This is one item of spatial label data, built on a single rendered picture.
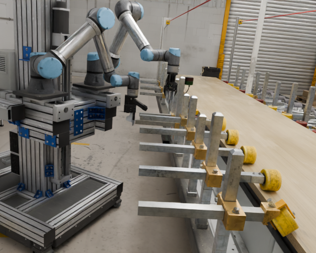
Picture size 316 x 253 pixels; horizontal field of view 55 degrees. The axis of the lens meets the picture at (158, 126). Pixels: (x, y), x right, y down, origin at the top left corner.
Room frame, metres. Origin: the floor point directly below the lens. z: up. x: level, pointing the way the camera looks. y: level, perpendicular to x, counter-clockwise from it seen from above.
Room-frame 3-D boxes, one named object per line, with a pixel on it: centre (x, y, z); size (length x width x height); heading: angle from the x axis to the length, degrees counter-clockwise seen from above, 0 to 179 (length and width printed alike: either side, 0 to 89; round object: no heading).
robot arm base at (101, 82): (2.21, 0.50, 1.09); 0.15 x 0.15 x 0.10
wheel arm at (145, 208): (0.77, -0.15, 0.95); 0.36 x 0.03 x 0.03; 95
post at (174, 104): (2.31, -0.11, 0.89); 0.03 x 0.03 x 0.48; 5
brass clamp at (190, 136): (1.54, -0.17, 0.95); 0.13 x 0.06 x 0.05; 5
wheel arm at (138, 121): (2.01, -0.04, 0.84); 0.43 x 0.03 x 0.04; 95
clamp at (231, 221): (0.79, -0.23, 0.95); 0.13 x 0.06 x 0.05; 5
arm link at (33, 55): (1.76, 0.71, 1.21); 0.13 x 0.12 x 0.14; 37
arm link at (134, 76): (1.99, 0.19, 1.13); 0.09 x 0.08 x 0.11; 127
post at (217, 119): (1.06, -0.21, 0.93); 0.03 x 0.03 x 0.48; 5
